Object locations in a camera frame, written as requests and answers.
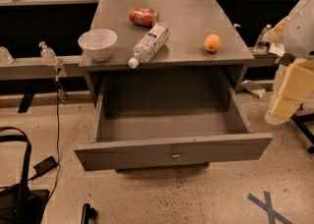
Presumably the grey top drawer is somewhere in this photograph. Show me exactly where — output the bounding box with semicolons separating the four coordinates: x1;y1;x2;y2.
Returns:
75;67;273;171

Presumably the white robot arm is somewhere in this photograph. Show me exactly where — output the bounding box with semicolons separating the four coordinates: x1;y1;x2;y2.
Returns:
264;0;314;125

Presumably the grey drawer cabinet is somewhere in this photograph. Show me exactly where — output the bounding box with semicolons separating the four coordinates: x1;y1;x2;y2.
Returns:
78;0;255;174

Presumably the black stand with pole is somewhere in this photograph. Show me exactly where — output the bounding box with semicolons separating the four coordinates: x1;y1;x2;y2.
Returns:
291;113;314;154

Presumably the book on floor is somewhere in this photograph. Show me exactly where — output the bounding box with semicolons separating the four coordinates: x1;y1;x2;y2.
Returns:
241;80;266;98

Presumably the small water bottle on ledge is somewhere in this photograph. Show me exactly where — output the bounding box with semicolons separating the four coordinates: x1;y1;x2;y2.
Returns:
253;25;272;52

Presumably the orange fruit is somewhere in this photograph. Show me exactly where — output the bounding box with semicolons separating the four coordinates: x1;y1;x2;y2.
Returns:
204;34;222;53

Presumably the clear plastic water bottle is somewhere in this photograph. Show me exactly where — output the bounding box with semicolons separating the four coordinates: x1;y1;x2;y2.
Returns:
128;23;171;69

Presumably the red soda can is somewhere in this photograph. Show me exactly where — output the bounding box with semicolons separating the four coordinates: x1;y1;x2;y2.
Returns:
129;7;159;28

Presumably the white bowl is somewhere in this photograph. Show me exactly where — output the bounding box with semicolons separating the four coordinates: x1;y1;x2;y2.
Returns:
78;28;118;61

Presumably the black object at bottom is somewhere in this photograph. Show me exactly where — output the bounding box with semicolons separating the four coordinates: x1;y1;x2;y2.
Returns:
80;203;98;224

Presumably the hand sanitizer pump bottle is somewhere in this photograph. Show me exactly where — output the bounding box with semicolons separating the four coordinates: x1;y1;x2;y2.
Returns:
38;41;59;66

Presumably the black power adapter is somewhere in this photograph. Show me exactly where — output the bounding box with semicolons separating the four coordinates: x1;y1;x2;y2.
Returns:
34;155;58;176

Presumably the clear container at left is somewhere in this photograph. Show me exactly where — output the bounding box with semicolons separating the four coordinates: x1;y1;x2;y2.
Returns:
0;46;14;65

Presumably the black cable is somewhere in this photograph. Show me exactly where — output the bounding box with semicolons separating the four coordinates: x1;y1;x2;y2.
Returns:
27;77;67;202

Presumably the black bag with strap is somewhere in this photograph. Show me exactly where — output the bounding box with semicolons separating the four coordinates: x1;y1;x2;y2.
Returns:
0;127;49;224

